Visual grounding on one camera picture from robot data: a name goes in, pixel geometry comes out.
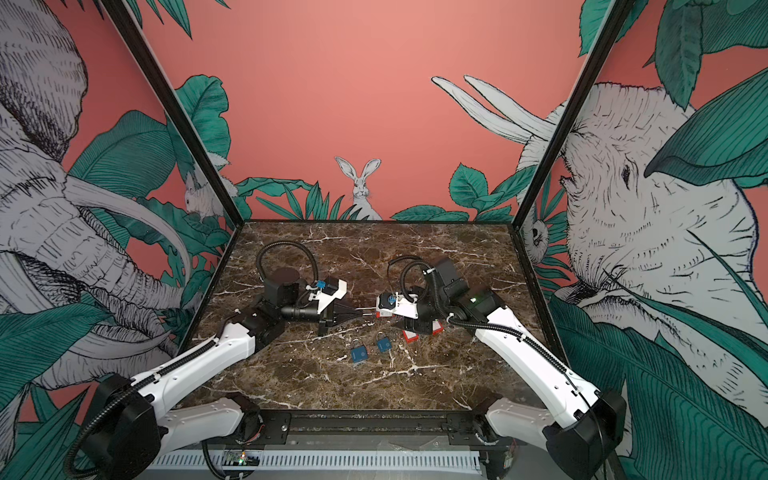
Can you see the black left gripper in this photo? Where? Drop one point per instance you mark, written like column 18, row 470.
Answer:
column 326, row 319

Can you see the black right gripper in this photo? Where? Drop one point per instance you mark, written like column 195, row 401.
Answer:
column 414, row 325

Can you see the blue padlock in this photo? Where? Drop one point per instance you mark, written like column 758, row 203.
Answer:
column 359, row 354
column 384, row 344

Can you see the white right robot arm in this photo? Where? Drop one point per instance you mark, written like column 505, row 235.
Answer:
column 565, row 394

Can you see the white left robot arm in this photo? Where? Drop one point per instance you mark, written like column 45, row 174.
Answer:
column 97, row 453

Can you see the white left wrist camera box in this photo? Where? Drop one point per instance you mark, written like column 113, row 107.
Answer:
column 327, row 291

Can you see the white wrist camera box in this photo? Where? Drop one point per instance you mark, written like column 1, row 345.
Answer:
column 395, row 304
column 327, row 291

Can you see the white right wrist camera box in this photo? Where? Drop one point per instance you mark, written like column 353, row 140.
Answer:
column 395, row 304

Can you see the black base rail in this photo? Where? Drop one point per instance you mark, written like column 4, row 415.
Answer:
column 372, row 426

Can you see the white slotted cable duct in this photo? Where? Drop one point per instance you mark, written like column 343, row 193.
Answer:
column 237, row 460

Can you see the black enclosure corner post left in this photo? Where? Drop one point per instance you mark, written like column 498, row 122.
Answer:
column 123, row 20

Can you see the black enclosure corner post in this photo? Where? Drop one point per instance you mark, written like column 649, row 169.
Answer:
column 123, row 20
column 611, row 27

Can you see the black enclosure corner post right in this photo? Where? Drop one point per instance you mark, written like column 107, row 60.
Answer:
column 611, row 27

